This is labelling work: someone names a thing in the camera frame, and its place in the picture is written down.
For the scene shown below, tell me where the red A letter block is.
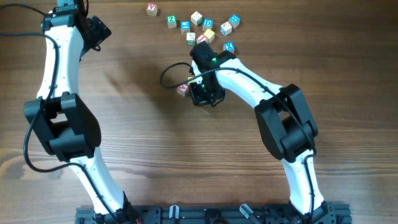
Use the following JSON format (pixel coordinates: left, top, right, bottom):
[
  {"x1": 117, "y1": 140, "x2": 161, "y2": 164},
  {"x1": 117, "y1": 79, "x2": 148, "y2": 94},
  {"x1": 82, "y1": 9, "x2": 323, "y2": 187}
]
[{"x1": 177, "y1": 84, "x2": 189, "y2": 96}]

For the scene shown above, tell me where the blue X letter block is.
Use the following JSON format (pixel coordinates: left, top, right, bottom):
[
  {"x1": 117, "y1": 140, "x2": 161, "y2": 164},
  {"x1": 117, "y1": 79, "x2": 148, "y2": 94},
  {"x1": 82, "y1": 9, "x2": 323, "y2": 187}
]
[{"x1": 223, "y1": 42, "x2": 235, "y2": 53}]

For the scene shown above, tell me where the white blue side block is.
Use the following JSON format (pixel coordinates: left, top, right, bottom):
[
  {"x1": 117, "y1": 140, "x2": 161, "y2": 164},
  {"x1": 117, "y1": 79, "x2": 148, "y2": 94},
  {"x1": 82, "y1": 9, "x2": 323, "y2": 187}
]
[{"x1": 220, "y1": 22, "x2": 233, "y2": 36}]

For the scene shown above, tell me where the yellow S letter block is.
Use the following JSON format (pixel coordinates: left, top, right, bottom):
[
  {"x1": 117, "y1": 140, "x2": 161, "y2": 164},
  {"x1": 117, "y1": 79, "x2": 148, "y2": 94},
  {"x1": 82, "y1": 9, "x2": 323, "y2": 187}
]
[{"x1": 187, "y1": 77, "x2": 196, "y2": 86}]

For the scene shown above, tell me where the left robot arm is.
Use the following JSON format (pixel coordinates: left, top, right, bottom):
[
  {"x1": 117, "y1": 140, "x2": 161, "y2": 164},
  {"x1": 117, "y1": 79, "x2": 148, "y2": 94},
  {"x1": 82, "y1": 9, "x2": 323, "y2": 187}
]
[{"x1": 24, "y1": 1, "x2": 141, "y2": 223}]

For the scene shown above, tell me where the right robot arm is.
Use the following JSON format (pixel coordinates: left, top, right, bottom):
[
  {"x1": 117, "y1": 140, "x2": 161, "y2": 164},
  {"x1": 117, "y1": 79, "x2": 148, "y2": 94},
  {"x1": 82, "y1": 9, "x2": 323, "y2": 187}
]
[{"x1": 190, "y1": 42, "x2": 325, "y2": 223}]

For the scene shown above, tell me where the red I block upper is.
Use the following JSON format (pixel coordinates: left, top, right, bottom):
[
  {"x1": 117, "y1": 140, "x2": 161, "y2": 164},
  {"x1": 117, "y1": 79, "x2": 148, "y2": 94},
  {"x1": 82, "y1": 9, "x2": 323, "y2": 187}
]
[{"x1": 196, "y1": 34, "x2": 208, "y2": 44}]

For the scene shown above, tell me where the white green picture block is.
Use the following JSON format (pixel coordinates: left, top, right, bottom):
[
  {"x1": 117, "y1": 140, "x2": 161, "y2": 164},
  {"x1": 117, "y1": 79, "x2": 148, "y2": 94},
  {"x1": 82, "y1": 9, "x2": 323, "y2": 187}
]
[{"x1": 186, "y1": 32, "x2": 196, "y2": 45}]

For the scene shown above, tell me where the yellow top block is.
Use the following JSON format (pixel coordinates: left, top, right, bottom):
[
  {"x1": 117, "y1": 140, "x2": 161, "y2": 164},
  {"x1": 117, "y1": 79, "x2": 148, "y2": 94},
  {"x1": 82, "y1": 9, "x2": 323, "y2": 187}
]
[{"x1": 203, "y1": 29, "x2": 215, "y2": 43}]

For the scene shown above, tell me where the red V letter block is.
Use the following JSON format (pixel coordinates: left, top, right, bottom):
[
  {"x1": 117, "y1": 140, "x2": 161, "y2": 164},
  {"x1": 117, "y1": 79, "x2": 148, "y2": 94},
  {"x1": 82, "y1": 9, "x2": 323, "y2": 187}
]
[{"x1": 146, "y1": 2, "x2": 158, "y2": 16}]

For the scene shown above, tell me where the blue D letter block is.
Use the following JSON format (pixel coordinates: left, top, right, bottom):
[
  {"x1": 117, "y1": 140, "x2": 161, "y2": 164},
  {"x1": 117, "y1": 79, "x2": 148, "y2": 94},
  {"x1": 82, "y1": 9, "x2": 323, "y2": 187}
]
[{"x1": 202, "y1": 18, "x2": 213, "y2": 31}]

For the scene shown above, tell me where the blue picture block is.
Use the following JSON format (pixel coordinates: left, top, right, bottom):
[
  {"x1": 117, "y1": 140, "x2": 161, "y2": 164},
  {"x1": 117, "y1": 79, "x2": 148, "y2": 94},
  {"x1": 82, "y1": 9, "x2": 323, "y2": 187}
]
[
  {"x1": 180, "y1": 21, "x2": 190, "y2": 34},
  {"x1": 228, "y1": 14, "x2": 241, "y2": 29}
]

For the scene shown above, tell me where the white green top block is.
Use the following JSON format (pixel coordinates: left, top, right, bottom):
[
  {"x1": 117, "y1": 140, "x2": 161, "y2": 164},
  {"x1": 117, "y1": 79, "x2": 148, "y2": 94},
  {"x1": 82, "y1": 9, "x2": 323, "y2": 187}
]
[{"x1": 191, "y1": 11, "x2": 203, "y2": 26}]

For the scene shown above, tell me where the blue picture block right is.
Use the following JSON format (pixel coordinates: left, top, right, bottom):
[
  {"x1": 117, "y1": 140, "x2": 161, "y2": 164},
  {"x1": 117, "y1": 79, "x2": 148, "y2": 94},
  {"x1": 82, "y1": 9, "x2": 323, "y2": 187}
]
[{"x1": 228, "y1": 14, "x2": 241, "y2": 29}]

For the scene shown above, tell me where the green Z letter block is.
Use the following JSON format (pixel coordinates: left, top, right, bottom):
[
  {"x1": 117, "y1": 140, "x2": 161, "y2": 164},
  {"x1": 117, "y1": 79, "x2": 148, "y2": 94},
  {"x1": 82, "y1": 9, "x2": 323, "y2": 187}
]
[{"x1": 166, "y1": 15, "x2": 177, "y2": 29}]

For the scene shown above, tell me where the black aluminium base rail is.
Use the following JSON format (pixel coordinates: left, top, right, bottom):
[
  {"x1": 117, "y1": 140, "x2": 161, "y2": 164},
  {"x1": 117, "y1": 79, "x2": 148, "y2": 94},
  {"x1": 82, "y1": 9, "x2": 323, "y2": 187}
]
[{"x1": 74, "y1": 203, "x2": 353, "y2": 224}]

